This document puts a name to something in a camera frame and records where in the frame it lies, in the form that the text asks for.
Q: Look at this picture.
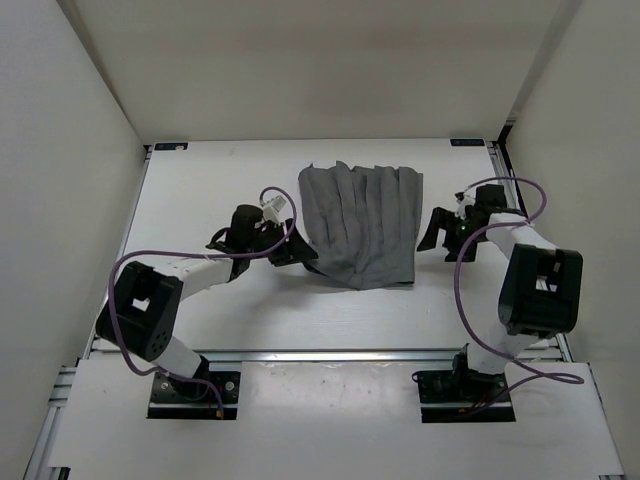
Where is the right aluminium frame rail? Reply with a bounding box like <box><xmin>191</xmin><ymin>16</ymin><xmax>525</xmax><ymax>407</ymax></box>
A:
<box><xmin>487</xmin><ymin>140</ymin><xmax>626</xmax><ymax>476</ymax></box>

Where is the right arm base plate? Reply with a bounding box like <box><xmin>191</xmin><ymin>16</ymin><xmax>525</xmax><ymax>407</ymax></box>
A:
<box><xmin>412</xmin><ymin>348</ymin><xmax>516</xmax><ymax>424</ymax></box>

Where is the blue label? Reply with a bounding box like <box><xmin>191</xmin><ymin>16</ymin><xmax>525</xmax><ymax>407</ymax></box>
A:
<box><xmin>450</xmin><ymin>138</ymin><xmax>485</xmax><ymax>147</ymax></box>
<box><xmin>154</xmin><ymin>142</ymin><xmax>189</xmax><ymax>151</ymax></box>

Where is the grey pleated skirt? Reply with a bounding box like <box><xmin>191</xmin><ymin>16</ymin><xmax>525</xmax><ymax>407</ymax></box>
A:
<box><xmin>298</xmin><ymin>161</ymin><xmax>424</xmax><ymax>290</ymax></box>

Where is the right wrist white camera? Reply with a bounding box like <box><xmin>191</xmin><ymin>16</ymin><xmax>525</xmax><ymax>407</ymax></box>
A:
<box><xmin>454</xmin><ymin>192</ymin><xmax>475</xmax><ymax>219</ymax></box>

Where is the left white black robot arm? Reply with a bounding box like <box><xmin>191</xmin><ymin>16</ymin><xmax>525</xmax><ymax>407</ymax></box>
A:
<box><xmin>96</xmin><ymin>195</ymin><xmax>318</xmax><ymax>400</ymax></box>

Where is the aluminium frame rail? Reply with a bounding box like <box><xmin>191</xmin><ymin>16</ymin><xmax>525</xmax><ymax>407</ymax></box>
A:
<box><xmin>487</xmin><ymin>140</ymin><xmax>626</xmax><ymax>476</ymax></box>
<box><xmin>22</xmin><ymin>144</ymin><xmax>154</xmax><ymax>479</ymax></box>

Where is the right blue label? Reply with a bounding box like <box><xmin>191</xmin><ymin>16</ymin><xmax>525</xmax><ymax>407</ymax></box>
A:
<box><xmin>450</xmin><ymin>138</ymin><xmax>485</xmax><ymax>147</ymax></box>

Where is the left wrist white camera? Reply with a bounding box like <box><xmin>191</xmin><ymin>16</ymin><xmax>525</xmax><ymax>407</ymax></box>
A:
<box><xmin>260</xmin><ymin>195</ymin><xmax>287</xmax><ymax>224</ymax></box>

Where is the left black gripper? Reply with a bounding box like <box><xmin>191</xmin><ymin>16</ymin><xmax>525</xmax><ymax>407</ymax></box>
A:
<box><xmin>247</xmin><ymin>218</ymin><xmax>318</xmax><ymax>266</ymax></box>

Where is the left blue label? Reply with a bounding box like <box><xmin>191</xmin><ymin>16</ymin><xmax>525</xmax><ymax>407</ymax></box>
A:
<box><xmin>154</xmin><ymin>142</ymin><xmax>189</xmax><ymax>151</ymax></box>

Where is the left aluminium frame rail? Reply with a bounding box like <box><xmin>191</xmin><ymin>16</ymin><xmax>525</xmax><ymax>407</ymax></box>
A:
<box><xmin>22</xmin><ymin>144</ymin><xmax>154</xmax><ymax>479</ymax></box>

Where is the wrist white camera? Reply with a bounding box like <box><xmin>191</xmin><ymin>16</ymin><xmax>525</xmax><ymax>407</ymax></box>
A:
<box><xmin>454</xmin><ymin>192</ymin><xmax>475</xmax><ymax>219</ymax></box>
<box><xmin>260</xmin><ymin>195</ymin><xmax>287</xmax><ymax>224</ymax></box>

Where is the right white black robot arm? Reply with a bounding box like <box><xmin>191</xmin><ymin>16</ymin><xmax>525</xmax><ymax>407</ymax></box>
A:
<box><xmin>418</xmin><ymin>182</ymin><xmax>583</xmax><ymax>400</ymax></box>

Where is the aluminium front rail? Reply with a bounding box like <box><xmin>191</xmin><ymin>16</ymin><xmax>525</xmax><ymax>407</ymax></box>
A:
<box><xmin>82</xmin><ymin>349</ymin><xmax>471</xmax><ymax>366</ymax></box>

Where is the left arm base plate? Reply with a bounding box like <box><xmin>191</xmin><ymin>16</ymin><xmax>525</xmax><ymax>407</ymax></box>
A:
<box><xmin>147</xmin><ymin>367</ymin><xmax>241</xmax><ymax>421</ymax></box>

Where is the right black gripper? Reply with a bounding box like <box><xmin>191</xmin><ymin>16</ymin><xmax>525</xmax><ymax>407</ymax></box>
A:
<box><xmin>416</xmin><ymin>206</ymin><xmax>485</xmax><ymax>262</ymax></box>

